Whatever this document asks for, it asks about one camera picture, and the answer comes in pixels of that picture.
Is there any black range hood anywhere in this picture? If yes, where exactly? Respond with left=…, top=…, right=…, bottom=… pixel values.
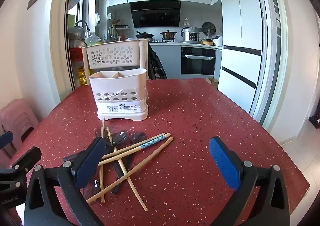
left=129, top=1, right=182, bottom=28

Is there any silver electric pressure cooker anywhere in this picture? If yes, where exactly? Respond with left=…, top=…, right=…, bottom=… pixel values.
left=180, top=27, right=202, bottom=43

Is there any black wok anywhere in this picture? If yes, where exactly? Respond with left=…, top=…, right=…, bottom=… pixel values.
left=135, top=31, right=155, bottom=39

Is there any gas stove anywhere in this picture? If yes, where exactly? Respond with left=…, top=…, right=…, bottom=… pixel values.
left=140, top=38, right=179, bottom=43

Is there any black plastic bag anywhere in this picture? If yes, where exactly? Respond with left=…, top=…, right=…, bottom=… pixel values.
left=147, top=44, right=167, bottom=80

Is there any white flower-cutout basket rack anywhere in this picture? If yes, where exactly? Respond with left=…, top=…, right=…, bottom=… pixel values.
left=82, top=39, right=149, bottom=87

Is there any blue patterned bamboo chopstick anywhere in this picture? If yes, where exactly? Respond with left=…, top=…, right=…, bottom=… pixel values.
left=98, top=133, right=171, bottom=166

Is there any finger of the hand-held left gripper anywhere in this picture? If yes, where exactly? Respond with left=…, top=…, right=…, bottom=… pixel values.
left=0, top=131, right=13, bottom=150
left=0, top=146, right=42, bottom=183

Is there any black built-in oven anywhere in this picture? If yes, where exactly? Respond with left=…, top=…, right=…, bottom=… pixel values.
left=180, top=46, right=217, bottom=76

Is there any round black divided tray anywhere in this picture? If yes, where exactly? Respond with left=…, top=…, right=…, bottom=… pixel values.
left=201, top=21, right=216, bottom=35

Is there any large steel pot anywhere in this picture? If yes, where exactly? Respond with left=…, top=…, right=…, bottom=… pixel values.
left=68, top=26, right=85, bottom=39

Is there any gold foil package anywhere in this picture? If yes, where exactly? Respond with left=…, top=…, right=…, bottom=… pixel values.
left=77, top=66, right=92, bottom=86

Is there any white plastic utensil holder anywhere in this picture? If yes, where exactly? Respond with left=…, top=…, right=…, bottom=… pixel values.
left=89, top=68, right=149, bottom=120

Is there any black kitchen faucet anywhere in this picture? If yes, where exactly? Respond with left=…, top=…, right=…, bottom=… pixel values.
left=75, top=20, right=91, bottom=32

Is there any red plastic basket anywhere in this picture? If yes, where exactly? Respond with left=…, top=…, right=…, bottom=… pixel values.
left=69, top=48, right=84, bottom=62

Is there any metal spice rack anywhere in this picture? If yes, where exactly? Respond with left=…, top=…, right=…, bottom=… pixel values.
left=108, top=24, right=130, bottom=42

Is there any steel cooking pot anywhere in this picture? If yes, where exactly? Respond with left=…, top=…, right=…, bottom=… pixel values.
left=160, top=30, right=178, bottom=39

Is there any engraved bamboo chopstick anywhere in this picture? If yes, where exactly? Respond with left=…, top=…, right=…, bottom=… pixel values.
left=105, top=127, right=148, bottom=211

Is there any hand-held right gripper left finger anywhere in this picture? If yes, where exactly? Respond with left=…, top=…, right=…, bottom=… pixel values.
left=24, top=137, right=107, bottom=226

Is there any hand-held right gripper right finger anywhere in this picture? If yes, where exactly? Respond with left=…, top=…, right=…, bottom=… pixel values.
left=209, top=137, right=290, bottom=226

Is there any pink plastic stool stack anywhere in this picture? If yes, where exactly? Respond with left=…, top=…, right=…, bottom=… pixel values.
left=0, top=99, right=39, bottom=159

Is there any white refrigerator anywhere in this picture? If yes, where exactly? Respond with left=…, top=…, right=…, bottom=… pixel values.
left=217, top=0, right=263, bottom=114

